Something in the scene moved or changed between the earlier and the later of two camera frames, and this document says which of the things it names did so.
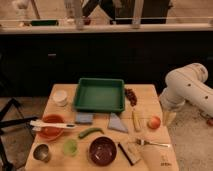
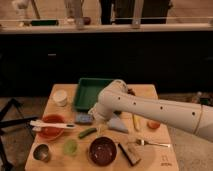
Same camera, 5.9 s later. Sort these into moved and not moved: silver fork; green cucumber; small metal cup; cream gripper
Moved: cream gripper
Not moved: silver fork; small metal cup; green cucumber
